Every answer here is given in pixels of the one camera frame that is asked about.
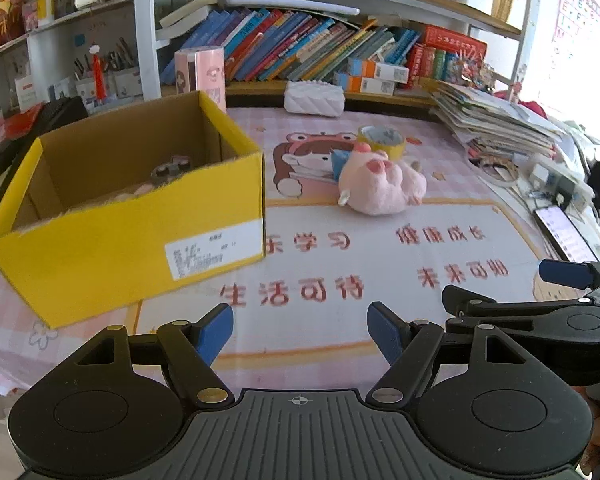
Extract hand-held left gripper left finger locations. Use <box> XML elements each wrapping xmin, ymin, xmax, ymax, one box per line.
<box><xmin>45</xmin><ymin>303</ymin><xmax>234</xmax><ymax>407</ymax></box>

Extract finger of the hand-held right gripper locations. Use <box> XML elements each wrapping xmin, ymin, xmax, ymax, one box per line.
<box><xmin>442</xmin><ymin>285</ymin><xmax>595</xmax><ymax>335</ymax></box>
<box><xmin>539</xmin><ymin>258</ymin><xmax>600</xmax><ymax>291</ymax></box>

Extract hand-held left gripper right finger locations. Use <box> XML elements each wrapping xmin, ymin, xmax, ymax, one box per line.
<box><xmin>366</xmin><ymin>301</ymin><xmax>556</xmax><ymax>407</ymax></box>

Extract yellow cardboard box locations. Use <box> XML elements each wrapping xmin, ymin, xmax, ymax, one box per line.
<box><xmin>0</xmin><ymin>90</ymin><xmax>267</xmax><ymax>330</ymax></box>

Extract large pink pig plush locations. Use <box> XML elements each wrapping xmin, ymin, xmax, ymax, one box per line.
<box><xmin>330</xmin><ymin>142</ymin><xmax>428</xmax><ymax>217</ymax></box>

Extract small grey toy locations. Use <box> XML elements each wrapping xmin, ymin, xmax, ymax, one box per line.
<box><xmin>150</xmin><ymin>154</ymin><xmax>192</xmax><ymax>184</ymax></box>

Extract yellow tape roll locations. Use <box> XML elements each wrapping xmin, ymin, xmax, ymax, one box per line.
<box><xmin>356</xmin><ymin>125</ymin><xmax>407</xmax><ymax>161</ymax></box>

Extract smartphone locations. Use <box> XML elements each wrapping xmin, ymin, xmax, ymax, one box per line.
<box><xmin>532</xmin><ymin>205</ymin><xmax>600</xmax><ymax>263</ymax></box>

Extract black charger plug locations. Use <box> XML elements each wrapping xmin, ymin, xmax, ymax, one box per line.
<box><xmin>554</xmin><ymin>177</ymin><xmax>578</xmax><ymax>206</ymax></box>

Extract white power strip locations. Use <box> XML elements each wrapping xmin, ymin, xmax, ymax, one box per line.
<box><xmin>530</xmin><ymin>162</ymin><xmax>593</xmax><ymax>211</ymax></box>

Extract pink printed tablecloth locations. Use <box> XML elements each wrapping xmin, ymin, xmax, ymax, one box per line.
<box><xmin>0</xmin><ymin>105</ymin><xmax>600</xmax><ymax>396</ymax></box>

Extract stack of papers and notebooks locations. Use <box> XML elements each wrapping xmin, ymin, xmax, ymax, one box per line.
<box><xmin>430</xmin><ymin>80</ymin><xmax>566</xmax><ymax>161</ymax></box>

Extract red cloth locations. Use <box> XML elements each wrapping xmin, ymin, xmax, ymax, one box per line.
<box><xmin>495</xmin><ymin>90</ymin><xmax>546</xmax><ymax>121</ymax></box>

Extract colourful beaded ornament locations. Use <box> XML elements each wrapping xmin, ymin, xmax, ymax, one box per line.
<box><xmin>452</xmin><ymin>55</ymin><xmax>498</xmax><ymax>86</ymax></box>

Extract green thick book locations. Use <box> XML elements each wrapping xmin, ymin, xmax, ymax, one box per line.
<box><xmin>435</xmin><ymin>49</ymin><xmax>461</xmax><ymax>86</ymax></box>

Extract white quilted pouch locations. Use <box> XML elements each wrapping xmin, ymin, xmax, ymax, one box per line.
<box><xmin>284</xmin><ymin>80</ymin><xmax>346</xmax><ymax>118</ymax></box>

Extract red thick dictionary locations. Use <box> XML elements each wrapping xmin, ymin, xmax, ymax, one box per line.
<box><xmin>409</xmin><ymin>45</ymin><xmax>436</xmax><ymax>88</ymax></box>

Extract orange white carton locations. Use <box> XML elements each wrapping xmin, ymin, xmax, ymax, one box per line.
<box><xmin>347</xmin><ymin>57</ymin><xmax>411</xmax><ymax>83</ymax></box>
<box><xmin>332</xmin><ymin>72</ymin><xmax>397</xmax><ymax>96</ymax></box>

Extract red flat box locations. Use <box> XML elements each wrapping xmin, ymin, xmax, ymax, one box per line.
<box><xmin>422</xmin><ymin>24</ymin><xmax>488</xmax><ymax>58</ymax></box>

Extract pink printed cylinder box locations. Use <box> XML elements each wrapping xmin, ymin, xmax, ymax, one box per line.
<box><xmin>174</xmin><ymin>46</ymin><xmax>227</xmax><ymax>111</ymax></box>

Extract white pen cup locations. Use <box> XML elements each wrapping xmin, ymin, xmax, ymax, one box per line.
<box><xmin>74</xmin><ymin>55</ymin><xmax>98</xmax><ymax>102</ymax></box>
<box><xmin>107</xmin><ymin>37</ymin><xmax>142</xmax><ymax>98</ymax></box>

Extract black keyboard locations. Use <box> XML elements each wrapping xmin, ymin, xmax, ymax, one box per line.
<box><xmin>0</xmin><ymin>96</ymin><xmax>90</xmax><ymax>211</ymax></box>

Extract red tassel ornament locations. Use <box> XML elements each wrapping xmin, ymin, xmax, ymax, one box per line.
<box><xmin>90</xmin><ymin>45</ymin><xmax>105</xmax><ymax>103</ymax></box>

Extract red packet bundle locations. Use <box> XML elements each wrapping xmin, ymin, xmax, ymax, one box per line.
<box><xmin>0</xmin><ymin>110</ymin><xmax>43</xmax><ymax>151</ymax></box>

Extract long row of colourful books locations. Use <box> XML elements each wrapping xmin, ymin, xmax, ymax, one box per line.
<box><xmin>160</xmin><ymin>7</ymin><xmax>421</xmax><ymax>83</ymax></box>

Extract white box red label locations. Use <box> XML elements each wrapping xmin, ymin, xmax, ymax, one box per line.
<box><xmin>15</xmin><ymin>75</ymin><xmax>40</xmax><ymax>111</ymax></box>

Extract white bookshelf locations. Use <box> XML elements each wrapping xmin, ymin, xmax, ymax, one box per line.
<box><xmin>132</xmin><ymin>0</ymin><xmax>538</xmax><ymax>106</ymax></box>

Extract flat lying pale books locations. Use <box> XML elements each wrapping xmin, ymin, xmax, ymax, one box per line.
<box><xmin>157</xmin><ymin>0</ymin><xmax>218</xmax><ymax>41</ymax></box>

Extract white rolled paper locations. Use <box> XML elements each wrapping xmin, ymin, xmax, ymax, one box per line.
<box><xmin>225</xmin><ymin>0</ymin><xmax>361</xmax><ymax>17</ymax></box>

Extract white curved side shelf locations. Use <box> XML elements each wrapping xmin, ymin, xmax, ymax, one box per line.
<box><xmin>0</xmin><ymin>0</ymin><xmax>141</xmax><ymax>111</ymax></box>

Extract thin white tape ring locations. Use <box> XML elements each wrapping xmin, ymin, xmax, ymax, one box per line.
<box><xmin>472</xmin><ymin>160</ymin><xmax>521</xmax><ymax>188</ymax></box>

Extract alphabet wall poster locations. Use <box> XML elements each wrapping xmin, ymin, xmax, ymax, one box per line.
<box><xmin>555</xmin><ymin>0</ymin><xmax>600</xmax><ymax>61</ymax></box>

